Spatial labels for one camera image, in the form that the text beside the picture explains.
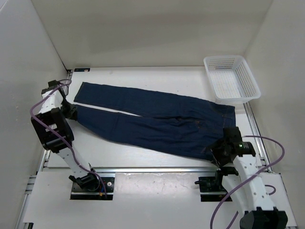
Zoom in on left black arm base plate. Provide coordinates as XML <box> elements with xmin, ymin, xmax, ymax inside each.
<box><xmin>69</xmin><ymin>173</ymin><xmax>115</xmax><ymax>201</ymax></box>

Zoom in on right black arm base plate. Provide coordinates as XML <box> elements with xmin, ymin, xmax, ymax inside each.
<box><xmin>194</xmin><ymin>177</ymin><xmax>227</xmax><ymax>202</ymax></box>

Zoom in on white plastic mesh basket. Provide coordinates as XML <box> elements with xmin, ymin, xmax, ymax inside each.
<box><xmin>203</xmin><ymin>55</ymin><xmax>261</xmax><ymax>105</ymax></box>

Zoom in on dark blue denim trousers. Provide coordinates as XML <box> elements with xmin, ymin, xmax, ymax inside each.
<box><xmin>74</xmin><ymin>82</ymin><xmax>236</xmax><ymax>161</ymax></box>

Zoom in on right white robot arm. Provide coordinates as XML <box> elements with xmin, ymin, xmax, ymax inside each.
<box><xmin>210</xmin><ymin>127</ymin><xmax>288</xmax><ymax>229</ymax></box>

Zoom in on aluminium left frame rail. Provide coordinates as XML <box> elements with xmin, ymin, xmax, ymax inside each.
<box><xmin>16</xmin><ymin>69</ymin><xmax>73</xmax><ymax>229</ymax></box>

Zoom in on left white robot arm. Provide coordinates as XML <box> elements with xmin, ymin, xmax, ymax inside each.
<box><xmin>30</xmin><ymin>79</ymin><xmax>105</xmax><ymax>192</ymax></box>

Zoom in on black corner bracket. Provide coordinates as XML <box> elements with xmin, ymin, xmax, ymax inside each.
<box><xmin>74</xmin><ymin>68</ymin><xmax>90</xmax><ymax>72</ymax></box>

